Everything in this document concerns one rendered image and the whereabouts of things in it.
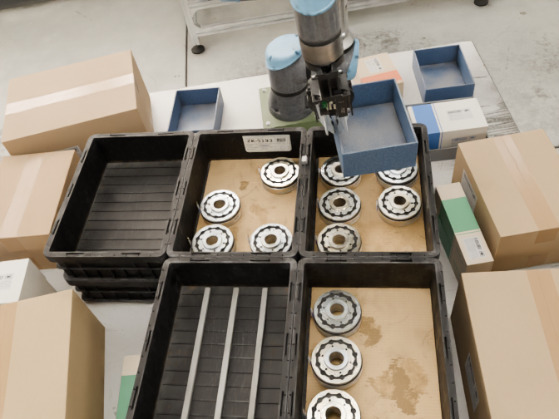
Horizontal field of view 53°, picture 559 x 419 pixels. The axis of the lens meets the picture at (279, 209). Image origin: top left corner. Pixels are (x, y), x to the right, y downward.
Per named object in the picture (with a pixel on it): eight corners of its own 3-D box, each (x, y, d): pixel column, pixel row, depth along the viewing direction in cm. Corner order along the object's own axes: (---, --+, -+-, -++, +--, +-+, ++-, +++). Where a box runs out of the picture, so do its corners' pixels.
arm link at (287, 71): (270, 68, 172) (264, 31, 161) (314, 66, 170) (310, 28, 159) (267, 95, 165) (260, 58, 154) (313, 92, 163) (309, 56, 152)
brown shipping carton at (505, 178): (451, 183, 156) (457, 143, 144) (529, 170, 156) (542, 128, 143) (488, 273, 137) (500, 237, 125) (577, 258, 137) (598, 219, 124)
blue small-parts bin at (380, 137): (328, 112, 127) (326, 88, 121) (393, 101, 126) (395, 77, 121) (343, 177, 115) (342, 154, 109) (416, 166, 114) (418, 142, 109)
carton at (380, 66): (352, 78, 189) (351, 60, 183) (386, 70, 189) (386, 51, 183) (366, 109, 179) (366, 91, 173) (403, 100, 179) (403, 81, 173)
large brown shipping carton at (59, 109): (33, 186, 176) (1, 142, 161) (37, 124, 195) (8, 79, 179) (157, 155, 178) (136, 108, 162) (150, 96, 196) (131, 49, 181)
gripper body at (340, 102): (315, 125, 106) (305, 76, 97) (310, 96, 112) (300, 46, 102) (355, 117, 106) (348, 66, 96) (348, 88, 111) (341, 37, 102)
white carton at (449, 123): (413, 157, 163) (415, 135, 156) (405, 129, 171) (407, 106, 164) (482, 148, 162) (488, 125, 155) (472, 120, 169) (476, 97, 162)
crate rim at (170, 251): (197, 136, 151) (195, 130, 149) (308, 133, 146) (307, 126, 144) (167, 262, 127) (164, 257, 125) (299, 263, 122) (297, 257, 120)
